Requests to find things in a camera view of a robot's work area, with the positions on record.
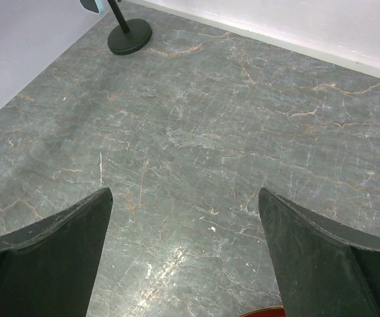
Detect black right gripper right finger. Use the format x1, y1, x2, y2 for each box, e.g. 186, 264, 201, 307
258, 188, 380, 316

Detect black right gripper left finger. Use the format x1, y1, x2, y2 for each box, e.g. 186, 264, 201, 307
0, 188, 113, 316

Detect black phone stand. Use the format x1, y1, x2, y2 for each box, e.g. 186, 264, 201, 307
108, 0, 153, 55

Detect phone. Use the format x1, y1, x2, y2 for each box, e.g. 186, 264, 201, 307
79, 0, 104, 15

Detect red round tray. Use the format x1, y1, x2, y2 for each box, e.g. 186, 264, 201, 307
239, 305, 286, 317

